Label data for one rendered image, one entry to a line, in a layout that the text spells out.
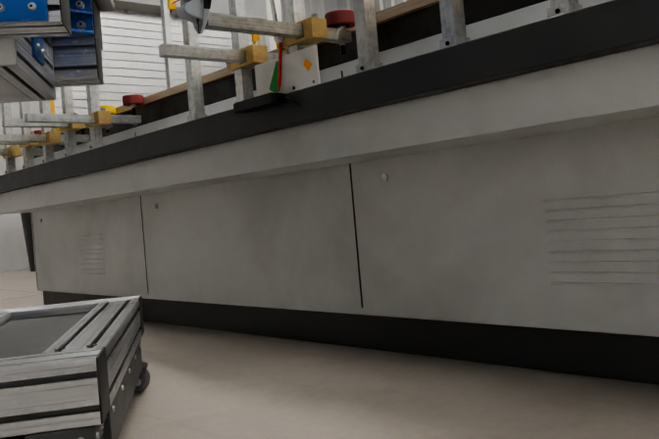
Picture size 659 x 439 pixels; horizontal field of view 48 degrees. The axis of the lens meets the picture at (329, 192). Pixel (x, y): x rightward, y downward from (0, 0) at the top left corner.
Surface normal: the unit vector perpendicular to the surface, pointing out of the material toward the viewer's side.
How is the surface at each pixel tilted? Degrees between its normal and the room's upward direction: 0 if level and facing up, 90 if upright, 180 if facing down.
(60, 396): 90
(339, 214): 90
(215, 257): 90
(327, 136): 90
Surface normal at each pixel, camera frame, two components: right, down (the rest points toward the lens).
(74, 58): 0.18, -0.04
